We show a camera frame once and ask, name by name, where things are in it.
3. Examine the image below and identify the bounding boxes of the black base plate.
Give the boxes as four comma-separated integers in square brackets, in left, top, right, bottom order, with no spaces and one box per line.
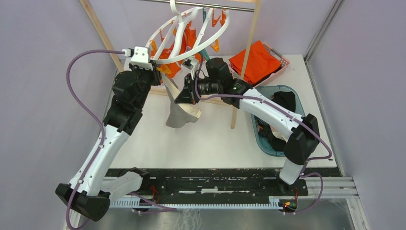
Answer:
[106,168,309,206]

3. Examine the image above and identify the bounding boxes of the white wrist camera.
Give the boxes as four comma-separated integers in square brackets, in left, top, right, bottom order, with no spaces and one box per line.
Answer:
[182,56,200,80]
[122,46,153,70]

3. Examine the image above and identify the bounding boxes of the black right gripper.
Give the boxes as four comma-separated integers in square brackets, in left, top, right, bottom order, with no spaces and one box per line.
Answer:
[175,72,221,105]

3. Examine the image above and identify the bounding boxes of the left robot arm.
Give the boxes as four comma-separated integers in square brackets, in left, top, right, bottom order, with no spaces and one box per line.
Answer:
[55,61,161,221]

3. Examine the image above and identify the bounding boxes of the pink laundry basket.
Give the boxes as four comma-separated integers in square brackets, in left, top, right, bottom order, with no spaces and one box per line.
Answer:
[228,43,290,87]

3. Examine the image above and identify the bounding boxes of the white round clip hanger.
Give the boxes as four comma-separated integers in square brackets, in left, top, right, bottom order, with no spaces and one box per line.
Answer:
[146,0,230,65]

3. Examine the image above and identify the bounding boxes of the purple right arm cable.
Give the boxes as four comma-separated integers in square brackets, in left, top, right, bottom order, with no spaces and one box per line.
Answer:
[194,58,333,214]

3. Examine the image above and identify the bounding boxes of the teal clothespin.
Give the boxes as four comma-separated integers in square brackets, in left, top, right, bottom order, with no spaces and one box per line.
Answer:
[200,49,210,61]

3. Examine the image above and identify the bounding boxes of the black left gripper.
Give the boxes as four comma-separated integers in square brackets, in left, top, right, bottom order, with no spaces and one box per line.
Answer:
[129,59,162,109]

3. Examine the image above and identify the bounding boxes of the yellow clothespin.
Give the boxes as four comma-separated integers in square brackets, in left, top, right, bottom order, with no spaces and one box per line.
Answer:
[210,39,220,53]
[157,64,172,75]

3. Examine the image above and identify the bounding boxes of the dark clothes in basin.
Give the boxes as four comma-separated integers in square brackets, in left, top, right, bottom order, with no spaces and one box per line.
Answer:
[248,91,300,156]

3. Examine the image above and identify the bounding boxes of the wooden rack frame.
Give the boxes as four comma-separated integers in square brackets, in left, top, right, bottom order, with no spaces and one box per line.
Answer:
[79,0,263,129]

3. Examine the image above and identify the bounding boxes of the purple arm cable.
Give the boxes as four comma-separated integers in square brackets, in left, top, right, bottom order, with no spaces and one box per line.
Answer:
[65,49,126,230]
[194,58,333,214]

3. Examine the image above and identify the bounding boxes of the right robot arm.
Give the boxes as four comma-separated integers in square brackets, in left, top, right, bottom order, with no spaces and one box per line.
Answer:
[175,57,320,196]

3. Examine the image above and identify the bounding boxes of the beige grey underwear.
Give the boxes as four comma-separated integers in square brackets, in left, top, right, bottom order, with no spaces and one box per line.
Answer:
[162,74,202,128]

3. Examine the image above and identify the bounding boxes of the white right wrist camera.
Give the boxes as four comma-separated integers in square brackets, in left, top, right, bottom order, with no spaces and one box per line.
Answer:
[182,56,200,80]

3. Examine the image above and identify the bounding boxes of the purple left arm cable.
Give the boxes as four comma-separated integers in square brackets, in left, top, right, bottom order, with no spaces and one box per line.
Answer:
[65,49,126,230]

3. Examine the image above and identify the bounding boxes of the orange underwear on hanger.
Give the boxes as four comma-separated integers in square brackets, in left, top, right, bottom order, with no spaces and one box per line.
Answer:
[151,23,203,80]

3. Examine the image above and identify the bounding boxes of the teal plastic basin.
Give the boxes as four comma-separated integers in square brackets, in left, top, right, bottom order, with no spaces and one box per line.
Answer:
[251,85,305,157]

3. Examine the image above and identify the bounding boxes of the metal hanging rod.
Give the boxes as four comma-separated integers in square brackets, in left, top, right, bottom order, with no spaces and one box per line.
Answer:
[142,0,255,12]

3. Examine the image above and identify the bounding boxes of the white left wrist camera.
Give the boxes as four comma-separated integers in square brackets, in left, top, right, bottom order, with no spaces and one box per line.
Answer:
[122,46,153,70]

